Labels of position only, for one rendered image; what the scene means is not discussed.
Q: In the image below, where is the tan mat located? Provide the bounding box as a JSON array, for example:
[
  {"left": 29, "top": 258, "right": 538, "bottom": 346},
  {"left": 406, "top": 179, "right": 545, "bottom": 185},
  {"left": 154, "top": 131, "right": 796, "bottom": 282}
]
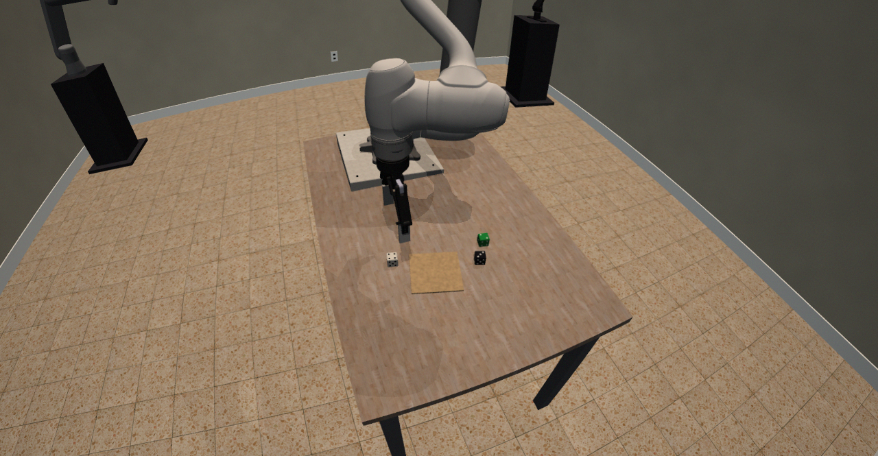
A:
[{"left": 409, "top": 252, "right": 464, "bottom": 294}]

